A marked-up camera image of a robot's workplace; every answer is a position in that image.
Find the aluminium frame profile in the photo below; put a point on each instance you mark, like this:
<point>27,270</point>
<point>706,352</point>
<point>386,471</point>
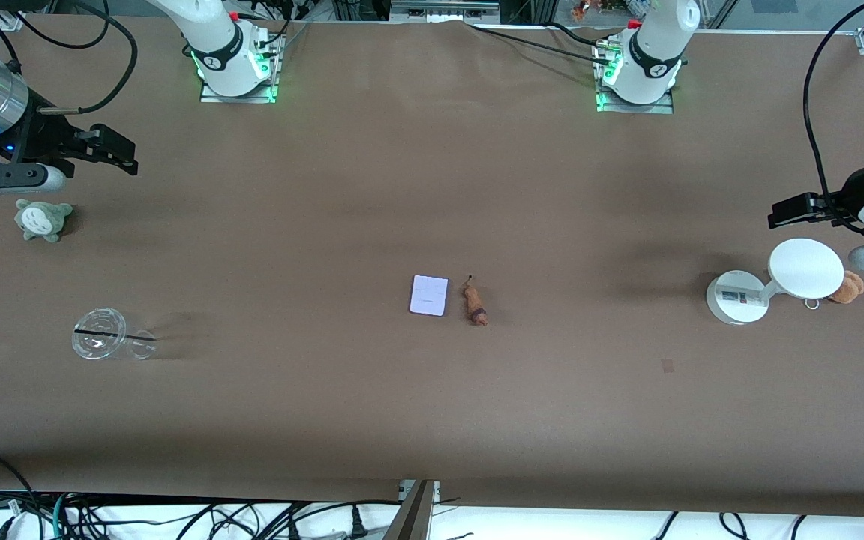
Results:
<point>411,514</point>

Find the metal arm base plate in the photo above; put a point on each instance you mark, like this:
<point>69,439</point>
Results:
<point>638,107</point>
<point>241,97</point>

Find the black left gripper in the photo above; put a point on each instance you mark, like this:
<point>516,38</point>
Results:
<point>853,186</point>

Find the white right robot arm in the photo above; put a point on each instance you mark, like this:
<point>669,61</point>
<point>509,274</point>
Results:
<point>226,49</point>

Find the grey green plush toy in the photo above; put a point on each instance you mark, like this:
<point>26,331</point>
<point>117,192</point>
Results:
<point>42,220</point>

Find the brown lion statue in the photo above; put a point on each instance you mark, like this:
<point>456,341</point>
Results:
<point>474,304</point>

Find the black drinking straw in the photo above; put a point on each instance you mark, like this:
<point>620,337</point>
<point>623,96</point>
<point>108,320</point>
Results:
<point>113,333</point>

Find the white round desk lamp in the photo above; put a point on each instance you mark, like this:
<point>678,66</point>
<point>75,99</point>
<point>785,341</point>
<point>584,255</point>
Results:
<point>803,268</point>

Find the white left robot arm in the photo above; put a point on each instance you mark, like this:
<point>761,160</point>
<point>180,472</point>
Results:
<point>653,52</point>

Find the clear plastic cup with lid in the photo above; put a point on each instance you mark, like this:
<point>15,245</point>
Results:
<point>98,334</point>

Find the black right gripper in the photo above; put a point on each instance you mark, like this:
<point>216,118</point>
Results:
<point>40,139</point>

